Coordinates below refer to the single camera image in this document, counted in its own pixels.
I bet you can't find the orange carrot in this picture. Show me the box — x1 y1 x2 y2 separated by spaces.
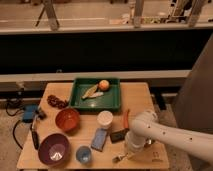
123 109 130 129

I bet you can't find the shiny metal cup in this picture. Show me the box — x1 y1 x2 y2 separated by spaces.
146 139 155 147

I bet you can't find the black handled tool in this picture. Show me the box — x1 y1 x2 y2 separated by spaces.
30 108 46 149

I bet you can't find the orange fruit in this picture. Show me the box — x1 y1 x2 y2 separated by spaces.
98 80 110 91

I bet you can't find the orange-red bowl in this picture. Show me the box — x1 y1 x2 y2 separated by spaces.
55 108 80 132

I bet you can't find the white cup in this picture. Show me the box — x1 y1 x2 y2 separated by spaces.
97 111 113 129

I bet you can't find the blue sponge block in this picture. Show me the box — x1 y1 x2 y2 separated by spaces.
91 128 107 152

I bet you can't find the small blue cup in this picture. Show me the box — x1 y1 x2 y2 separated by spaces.
76 146 92 164

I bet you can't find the dark red grape bunch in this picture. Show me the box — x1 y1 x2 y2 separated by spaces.
47 95 68 109

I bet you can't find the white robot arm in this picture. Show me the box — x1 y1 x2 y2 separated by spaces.
125 110 213 165

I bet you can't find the black rectangular block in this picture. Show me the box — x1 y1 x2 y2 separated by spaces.
110 128 129 143

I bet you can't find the green plastic tray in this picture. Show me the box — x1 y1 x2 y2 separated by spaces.
69 78 121 111

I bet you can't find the white fish-shaped item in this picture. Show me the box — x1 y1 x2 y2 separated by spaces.
88 92 104 98

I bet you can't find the black cable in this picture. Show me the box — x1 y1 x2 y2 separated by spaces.
4 89 26 118

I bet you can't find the purple bowl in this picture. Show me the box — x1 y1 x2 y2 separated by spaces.
38 133 70 166

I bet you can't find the blue electronic box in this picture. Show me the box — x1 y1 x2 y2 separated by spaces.
22 104 38 123

